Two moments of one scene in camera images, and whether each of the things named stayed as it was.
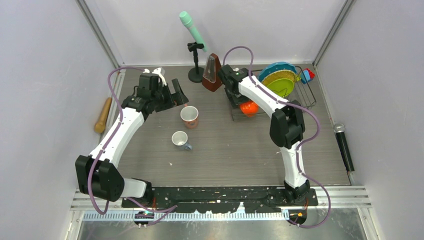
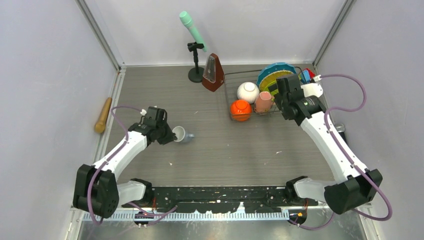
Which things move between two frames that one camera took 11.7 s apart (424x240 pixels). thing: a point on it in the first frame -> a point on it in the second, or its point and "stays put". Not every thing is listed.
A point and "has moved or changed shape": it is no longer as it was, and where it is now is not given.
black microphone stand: x=195 y=75 stays put
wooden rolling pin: x=100 y=126 stays put
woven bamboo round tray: x=280 y=74 stays put
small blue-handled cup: x=180 y=138 has moved or changed shape
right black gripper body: x=235 y=98 -> x=280 y=104
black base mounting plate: x=226 y=200 stays put
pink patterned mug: x=189 y=115 has moved or changed shape
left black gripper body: x=163 y=98 -> x=165 y=134
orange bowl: x=249 y=108 has moved or changed shape
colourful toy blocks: x=307 y=75 stays put
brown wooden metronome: x=212 y=79 stays put
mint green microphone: x=187 y=20 stays put
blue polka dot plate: x=275 y=67 stays put
